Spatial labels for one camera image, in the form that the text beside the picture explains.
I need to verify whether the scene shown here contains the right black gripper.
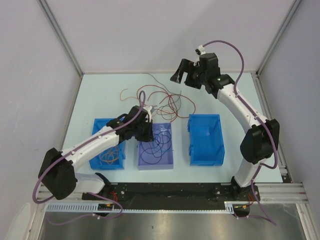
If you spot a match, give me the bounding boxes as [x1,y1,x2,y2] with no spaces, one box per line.
[169,59,208,90]

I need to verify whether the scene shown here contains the dark blue wire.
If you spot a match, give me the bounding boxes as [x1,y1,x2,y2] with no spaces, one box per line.
[139,131,173,157]

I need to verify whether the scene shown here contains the dark red wire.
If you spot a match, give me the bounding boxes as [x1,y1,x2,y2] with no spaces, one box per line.
[136,84,197,123]

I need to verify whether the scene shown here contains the yellow orange wire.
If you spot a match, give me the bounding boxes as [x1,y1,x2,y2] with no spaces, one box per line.
[99,147,122,166]

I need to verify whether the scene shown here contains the orange red wire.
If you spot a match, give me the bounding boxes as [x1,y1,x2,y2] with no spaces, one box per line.
[119,87,141,102]

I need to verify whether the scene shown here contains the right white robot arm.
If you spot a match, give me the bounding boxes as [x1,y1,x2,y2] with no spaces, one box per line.
[170,53,280,201]

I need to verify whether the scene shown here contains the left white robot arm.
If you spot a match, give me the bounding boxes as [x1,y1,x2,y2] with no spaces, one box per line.
[37,105,154,200]

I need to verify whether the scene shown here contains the middle purple tray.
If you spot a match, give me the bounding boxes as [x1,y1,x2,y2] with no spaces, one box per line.
[137,122,174,171]

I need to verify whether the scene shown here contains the left blue bin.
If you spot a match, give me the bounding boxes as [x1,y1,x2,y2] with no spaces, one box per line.
[88,117,127,171]

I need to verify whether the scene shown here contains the blue bin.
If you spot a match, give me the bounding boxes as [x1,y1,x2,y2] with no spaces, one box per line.
[187,114,225,166]
[88,117,127,171]

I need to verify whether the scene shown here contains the right blue bin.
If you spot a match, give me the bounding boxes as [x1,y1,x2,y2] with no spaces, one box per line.
[187,114,225,166]

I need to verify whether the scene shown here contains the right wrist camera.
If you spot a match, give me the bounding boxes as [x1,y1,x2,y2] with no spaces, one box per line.
[195,45,206,56]

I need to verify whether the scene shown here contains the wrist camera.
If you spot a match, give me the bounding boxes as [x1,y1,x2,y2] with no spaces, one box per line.
[143,105,154,122]
[195,45,206,56]

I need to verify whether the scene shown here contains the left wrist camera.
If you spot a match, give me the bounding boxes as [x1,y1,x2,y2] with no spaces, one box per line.
[143,105,154,122]

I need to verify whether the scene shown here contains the grey wire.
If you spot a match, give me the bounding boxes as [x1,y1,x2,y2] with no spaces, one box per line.
[142,72,171,95]

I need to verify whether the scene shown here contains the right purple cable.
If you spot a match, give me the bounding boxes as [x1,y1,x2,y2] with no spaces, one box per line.
[199,39,280,226]

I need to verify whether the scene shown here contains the purple cable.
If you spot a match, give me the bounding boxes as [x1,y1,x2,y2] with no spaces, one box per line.
[32,90,148,225]
[199,39,280,226]

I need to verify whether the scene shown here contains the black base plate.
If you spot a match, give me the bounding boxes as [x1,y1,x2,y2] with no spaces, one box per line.
[98,183,260,211]

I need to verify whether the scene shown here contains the slotted cable duct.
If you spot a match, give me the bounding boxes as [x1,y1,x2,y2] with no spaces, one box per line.
[46,201,240,214]

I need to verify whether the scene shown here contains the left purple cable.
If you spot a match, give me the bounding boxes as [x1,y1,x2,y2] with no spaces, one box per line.
[32,90,148,225]

